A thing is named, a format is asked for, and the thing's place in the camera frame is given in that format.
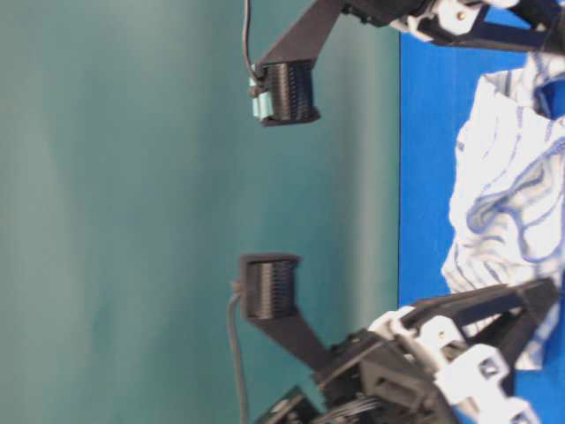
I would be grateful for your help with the black white upper gripper body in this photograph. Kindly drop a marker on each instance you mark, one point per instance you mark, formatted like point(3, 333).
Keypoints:
point(408, 16)

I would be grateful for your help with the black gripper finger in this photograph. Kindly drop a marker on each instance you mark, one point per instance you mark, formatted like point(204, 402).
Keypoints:
point(452, 306)
point(518, 317)
point(546, 21)
point(482, 35)

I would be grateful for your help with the black white lower gripper body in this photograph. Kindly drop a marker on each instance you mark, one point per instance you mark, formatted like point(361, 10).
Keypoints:
point(389, 373)

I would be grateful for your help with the white blue striped towel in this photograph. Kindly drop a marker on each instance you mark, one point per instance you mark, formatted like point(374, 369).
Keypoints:
point(507, 207)

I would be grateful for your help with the black lower robot arm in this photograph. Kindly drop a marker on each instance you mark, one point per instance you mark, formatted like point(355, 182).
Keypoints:
point(287, 408)

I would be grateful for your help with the black lower wrist camera mount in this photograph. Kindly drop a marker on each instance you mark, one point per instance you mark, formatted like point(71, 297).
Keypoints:
point(268, 282)

